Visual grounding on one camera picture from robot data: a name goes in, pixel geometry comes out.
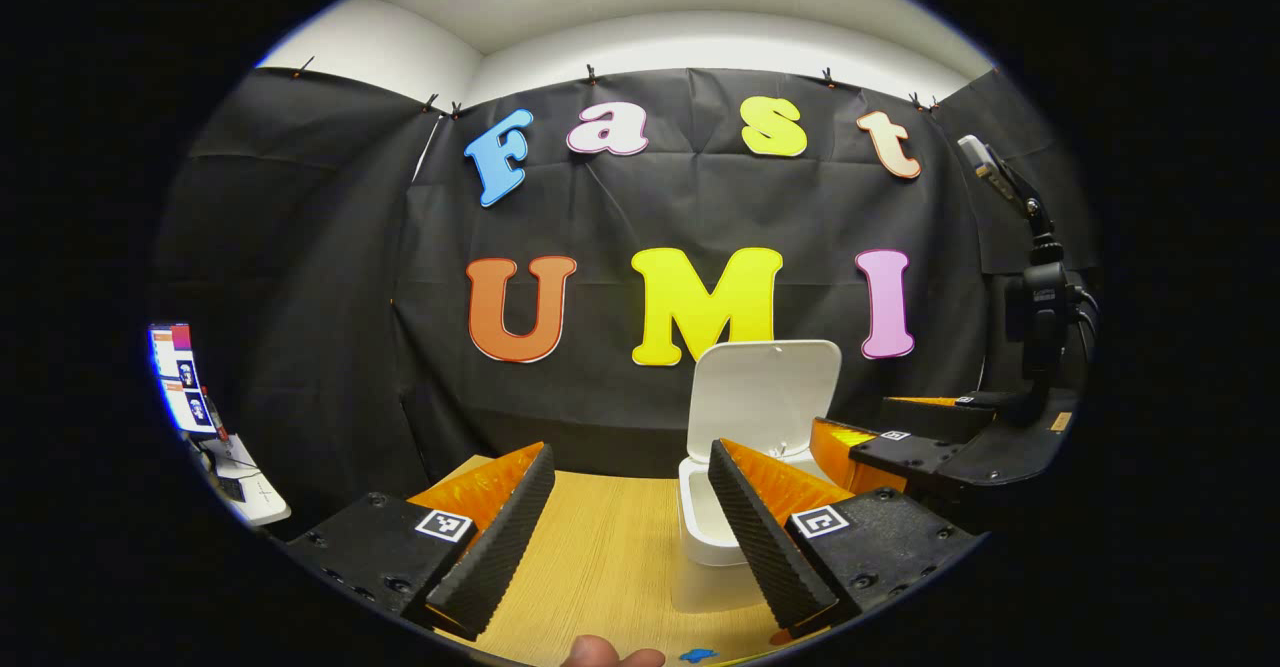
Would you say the white side table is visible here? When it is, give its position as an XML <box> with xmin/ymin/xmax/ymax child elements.
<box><xmin>195</xmin><ymin>432</ymin><xmax>293</xmax><ymax>528</ymax></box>

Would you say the computer monitor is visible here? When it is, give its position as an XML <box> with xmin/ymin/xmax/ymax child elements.
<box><xmin>148</xmin><ymin>323</ymin><xmax>219</xmax><ymax>438</ymax></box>

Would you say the white desktop garbage bin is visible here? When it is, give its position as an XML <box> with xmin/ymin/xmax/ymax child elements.
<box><xmin>676</xmin><ymin>339</ymin><xmax>843</xmax><ymax>570</ymax></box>

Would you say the wooden desktop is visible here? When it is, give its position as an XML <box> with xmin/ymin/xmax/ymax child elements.
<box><xmin>405</xmin><ymin>454</ymin><xmax>831</xmax><ymax>667</ymax></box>

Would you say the black backdrop cloth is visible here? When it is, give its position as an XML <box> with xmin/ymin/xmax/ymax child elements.
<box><xmin>150</xmin><ymin>67</ymin><xmax>1101</xmax><ymax>538</ymax></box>

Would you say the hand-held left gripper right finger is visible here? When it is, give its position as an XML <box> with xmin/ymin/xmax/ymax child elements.
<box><xmin>707</xmin><ymin>437</ymin><xmax>986</xmax><ymax>633</ymax></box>

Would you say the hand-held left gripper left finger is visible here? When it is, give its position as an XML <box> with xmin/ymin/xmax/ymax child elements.
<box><xmin>285</xmin><ymin>442</ymin><xmax>557</xmax><ymax>641</ymax></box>

